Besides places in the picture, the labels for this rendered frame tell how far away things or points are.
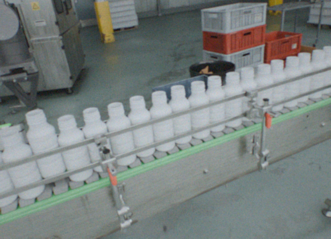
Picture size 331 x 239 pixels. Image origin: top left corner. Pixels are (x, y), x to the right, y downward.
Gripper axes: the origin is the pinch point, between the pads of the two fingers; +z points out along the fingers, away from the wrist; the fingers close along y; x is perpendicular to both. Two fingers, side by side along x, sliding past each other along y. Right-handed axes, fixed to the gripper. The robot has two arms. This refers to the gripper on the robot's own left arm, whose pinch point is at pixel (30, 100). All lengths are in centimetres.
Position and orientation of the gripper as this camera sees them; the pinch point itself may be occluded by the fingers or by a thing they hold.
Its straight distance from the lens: 66.3
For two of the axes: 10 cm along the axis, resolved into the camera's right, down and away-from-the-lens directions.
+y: -4.3, -3.7, 8.3
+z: 0.9, 8.9, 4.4
